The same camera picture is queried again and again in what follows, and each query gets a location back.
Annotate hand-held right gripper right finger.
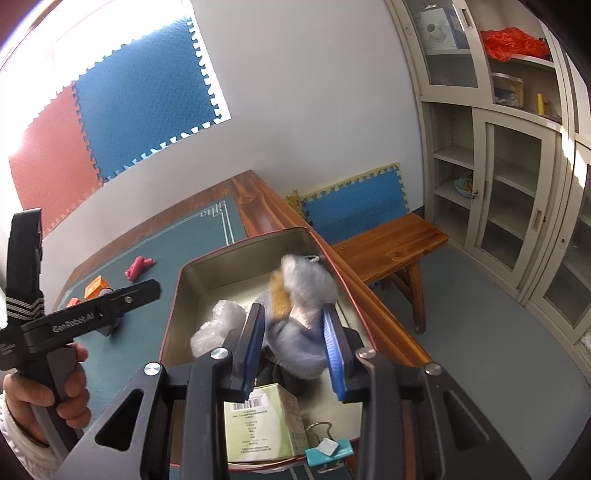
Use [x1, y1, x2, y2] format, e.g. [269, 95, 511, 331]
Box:
[322, 303, 533, 480]

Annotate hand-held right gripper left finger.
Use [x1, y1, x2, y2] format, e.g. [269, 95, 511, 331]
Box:
[55, 303, 267, 480]

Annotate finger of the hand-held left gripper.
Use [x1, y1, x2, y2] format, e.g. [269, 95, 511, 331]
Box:
[6, 209, 45, 301]
[98, 279, 162, 319]

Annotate metal tin container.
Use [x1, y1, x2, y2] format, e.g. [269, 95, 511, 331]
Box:
[159, 227, 435, 475]

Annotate grey plastic bag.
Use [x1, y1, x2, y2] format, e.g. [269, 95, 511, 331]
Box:
[265, 253, 341, 380]

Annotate person's left forearm white sleeve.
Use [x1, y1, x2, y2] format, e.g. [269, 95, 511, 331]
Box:
[0, 392, 64, 478]

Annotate pink plastic item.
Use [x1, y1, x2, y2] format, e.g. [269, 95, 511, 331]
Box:
[126, 256, 157, 282]

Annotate small orange box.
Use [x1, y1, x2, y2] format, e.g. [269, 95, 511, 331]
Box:
[84, 275, 112, 299]

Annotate clear crumpled plastic bag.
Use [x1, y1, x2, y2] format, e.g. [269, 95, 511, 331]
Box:
[190, 299, 251, 359]

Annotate dark cloth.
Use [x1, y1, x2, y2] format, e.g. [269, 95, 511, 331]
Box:
[255, 345, 325, 398]

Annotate green table mat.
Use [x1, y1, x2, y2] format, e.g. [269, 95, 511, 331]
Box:
[50, 194, 251, 385]

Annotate green and white carton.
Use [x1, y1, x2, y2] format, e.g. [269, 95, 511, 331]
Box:
[224, 383, 308, 463]

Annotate red foam mat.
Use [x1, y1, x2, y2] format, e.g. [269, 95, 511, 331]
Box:
[8, 82, 105, 214]

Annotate teal binder clip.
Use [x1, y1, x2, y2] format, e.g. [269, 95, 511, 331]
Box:
[304, 421, 355, 472]

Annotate wooden bench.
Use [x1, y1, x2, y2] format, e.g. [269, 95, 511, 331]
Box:
[331, 212, 450, 335]

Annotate yellow foam mat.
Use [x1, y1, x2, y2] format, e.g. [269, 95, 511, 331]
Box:
[285, 188, 306, 217]

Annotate blue foam mat beige border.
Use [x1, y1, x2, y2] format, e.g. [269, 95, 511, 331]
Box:
[300, 162, 410, 246]

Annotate large blue foam mat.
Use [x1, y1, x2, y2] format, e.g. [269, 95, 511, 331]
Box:
[73, 16, 232, 184]

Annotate beige glass door cabinet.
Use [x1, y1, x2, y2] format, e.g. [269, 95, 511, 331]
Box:
[385, 0, 591, 371]

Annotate clear storage box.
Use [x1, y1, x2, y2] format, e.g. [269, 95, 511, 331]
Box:
[491, 72, 526, 109]

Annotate white appliance box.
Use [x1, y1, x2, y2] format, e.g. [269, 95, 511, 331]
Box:
[412, 6, 468, 56]

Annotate orange plastic bag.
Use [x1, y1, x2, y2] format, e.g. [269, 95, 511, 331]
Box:
[479, 27, 551, 64]

